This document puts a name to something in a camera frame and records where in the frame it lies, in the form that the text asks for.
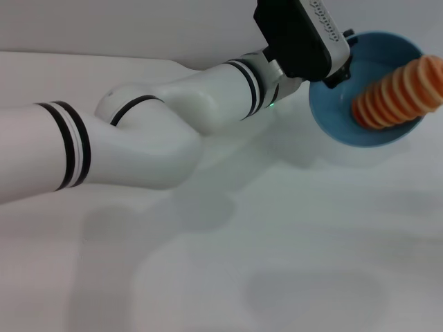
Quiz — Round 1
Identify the orange striped bread loaf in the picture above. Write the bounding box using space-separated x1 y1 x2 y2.
351 54 443 131

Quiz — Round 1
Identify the blue bowl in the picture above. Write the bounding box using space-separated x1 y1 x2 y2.
307 31 426 149

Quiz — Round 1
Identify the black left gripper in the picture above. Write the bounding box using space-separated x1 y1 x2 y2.
321 28 358 89

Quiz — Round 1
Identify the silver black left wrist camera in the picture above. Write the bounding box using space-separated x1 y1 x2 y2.
253 0 352 82

